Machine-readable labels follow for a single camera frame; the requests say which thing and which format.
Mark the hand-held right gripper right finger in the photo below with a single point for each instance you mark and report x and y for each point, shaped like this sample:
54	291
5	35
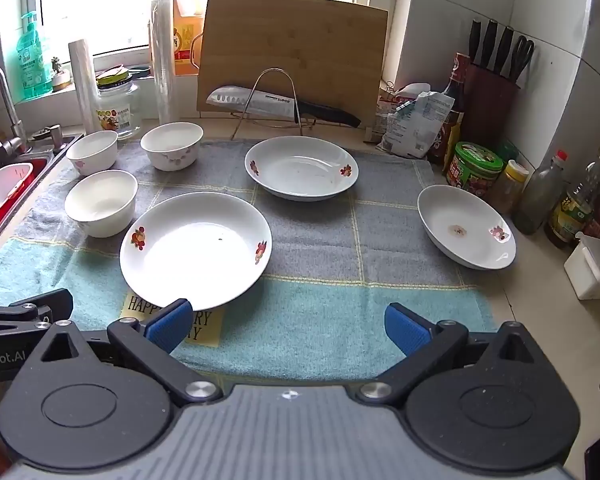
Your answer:
405	327

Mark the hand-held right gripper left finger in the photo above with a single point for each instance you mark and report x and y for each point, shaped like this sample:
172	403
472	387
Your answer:
169	325

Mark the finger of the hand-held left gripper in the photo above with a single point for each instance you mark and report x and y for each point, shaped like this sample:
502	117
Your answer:
40	305

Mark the white floral plate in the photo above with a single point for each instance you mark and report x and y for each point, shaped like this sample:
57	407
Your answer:
460	220
195	245
300	170

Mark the plain white bowl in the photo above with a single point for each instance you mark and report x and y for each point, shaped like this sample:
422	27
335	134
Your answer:
100	202

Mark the white floral bowl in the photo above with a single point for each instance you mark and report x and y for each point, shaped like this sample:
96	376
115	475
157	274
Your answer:
92	152
172	142

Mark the grey teal checked towel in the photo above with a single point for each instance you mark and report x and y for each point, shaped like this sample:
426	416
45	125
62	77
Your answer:
305	240

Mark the red plastic basin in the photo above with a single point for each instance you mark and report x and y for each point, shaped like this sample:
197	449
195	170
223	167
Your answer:
39	170

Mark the stainless steel sink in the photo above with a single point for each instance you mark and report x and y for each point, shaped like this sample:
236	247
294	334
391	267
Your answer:
67	141

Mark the metal soap dispenser pump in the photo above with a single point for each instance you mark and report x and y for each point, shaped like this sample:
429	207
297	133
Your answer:
56	137

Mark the green-lidded red label jar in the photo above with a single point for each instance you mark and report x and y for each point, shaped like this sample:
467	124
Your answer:
472	170

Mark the yellow-lidded spice jar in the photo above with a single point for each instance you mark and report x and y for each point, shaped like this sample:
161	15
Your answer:
510	185

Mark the clear bottle with red cap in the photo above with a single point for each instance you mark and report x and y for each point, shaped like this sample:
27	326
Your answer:
537	195

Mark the white plastic box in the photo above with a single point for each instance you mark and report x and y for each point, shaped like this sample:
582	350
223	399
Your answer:
592	270

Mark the metal faucet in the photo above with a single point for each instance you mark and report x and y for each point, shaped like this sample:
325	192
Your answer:
7	105

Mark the white blue snack bag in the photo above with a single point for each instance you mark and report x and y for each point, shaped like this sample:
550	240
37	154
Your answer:
420	125

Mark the clear glass jar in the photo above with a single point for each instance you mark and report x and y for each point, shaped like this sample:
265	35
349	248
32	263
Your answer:
117	115

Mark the dark soy sauce bottle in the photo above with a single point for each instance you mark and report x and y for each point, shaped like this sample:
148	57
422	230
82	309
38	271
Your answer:
455	110

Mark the red white snack bag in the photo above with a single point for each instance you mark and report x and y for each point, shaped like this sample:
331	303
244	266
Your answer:
387	105

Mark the short plastic wrap roll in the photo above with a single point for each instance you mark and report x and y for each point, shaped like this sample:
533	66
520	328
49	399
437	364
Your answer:
84	85

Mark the small potted plant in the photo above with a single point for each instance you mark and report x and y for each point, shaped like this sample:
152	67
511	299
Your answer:
61	80

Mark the dark red knife block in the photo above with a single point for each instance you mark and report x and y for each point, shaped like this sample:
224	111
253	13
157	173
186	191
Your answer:
487	105

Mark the green dish soap bottle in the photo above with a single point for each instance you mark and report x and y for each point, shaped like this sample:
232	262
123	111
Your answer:
32	65

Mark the dark teal dish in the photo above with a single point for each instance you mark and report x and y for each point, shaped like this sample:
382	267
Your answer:
140	72

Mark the tall plastic wrap roll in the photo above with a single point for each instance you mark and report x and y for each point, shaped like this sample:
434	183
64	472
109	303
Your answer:
162	60

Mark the black kitchen scissors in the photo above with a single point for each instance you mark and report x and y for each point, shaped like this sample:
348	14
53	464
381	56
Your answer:
522	57

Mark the orange cooking oil bottle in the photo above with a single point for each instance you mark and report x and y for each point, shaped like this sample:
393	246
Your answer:
187	25

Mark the bamboo cutting board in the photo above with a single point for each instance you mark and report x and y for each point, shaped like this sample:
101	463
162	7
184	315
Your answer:
290	45

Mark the window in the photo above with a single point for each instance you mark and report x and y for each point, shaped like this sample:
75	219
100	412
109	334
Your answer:
105	5

